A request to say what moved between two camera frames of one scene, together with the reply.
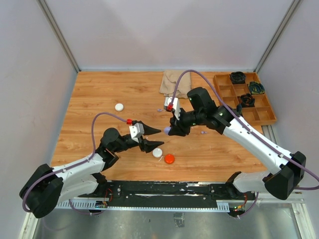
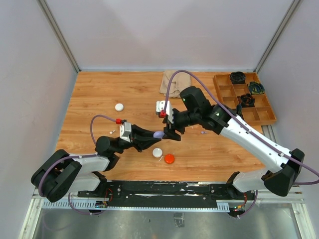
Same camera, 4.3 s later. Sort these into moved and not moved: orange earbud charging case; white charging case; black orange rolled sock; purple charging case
Moved: purple charging case
Not moved: orange earbud charging case; black orange rolled sock; white charging case
